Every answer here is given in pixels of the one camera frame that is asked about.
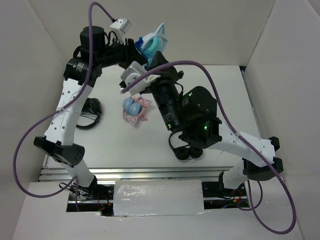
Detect white taped cover plate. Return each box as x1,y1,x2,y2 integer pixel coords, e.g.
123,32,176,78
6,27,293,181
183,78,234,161
113,179,205,217

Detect teal cat ear headphones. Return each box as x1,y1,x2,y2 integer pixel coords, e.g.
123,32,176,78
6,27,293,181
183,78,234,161
141,22,168,62

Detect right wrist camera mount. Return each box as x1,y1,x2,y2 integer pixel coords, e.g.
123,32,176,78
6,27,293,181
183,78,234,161
120,61,160,96

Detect blue headphone cable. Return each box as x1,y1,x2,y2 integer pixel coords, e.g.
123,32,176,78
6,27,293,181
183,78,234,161
134,36,157,68

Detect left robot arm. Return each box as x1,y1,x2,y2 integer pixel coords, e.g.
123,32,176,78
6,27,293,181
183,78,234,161
33,23,147,200

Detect pink blue cat headphones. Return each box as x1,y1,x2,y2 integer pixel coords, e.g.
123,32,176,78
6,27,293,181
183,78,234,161
122,96,152,125

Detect large black wired headphones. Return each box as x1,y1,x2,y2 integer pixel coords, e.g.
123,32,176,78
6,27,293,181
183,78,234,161
76,97,102,130

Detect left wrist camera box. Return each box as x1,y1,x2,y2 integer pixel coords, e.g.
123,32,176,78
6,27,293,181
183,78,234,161
110,17,132,44

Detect small black headphones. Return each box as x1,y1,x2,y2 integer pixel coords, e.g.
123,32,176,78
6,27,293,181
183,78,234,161
168,132,203,161

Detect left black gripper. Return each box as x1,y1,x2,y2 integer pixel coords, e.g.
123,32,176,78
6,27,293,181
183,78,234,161
96,35,146,70

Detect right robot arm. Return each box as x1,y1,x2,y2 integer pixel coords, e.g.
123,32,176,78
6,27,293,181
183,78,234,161
148,66,284,196

